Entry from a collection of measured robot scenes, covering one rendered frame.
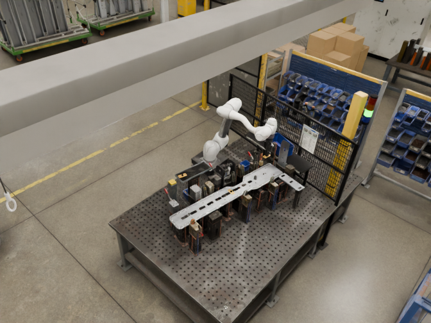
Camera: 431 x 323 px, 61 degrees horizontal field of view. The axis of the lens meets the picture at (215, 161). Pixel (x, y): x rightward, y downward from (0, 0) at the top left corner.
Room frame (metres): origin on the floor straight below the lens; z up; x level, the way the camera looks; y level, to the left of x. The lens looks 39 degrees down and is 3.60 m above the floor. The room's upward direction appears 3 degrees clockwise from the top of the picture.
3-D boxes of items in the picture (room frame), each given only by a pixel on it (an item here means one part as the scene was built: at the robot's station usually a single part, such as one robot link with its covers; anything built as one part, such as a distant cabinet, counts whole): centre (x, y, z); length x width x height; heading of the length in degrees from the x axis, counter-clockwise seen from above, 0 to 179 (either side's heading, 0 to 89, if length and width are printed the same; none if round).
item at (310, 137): (3.34, -1.01, 1.30); 0.23 x 0.02 x 0.31; 41
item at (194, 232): (2.23, 0.15, 0.88); 0.15 x 0.11 x 0.36; 41
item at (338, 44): (7.53, -2.43, 0.52); 1.20 x 0.80 x 1.05; 137
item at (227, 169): (2.97, -0.12, 0.94); 0.18 x 0.13 x 0.49; 131
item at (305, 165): (3.49, -0.73, 1.01); 0.90 x 0.22 x 0.03; 41
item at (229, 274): (2.98, -0.37, 0.68); 2.56 x 1.61 x 0.04; 140
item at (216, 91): (5.67, -0.21, 1.00); 1.34 x 0.14 x 2.00; 50
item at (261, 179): (2.73, -0.17, 1.00); 1.38 x 0.22 x 0.02; 131
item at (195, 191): (2.66, 0.18, 0.90); 0.13 x 0.10 x 0.41; 41
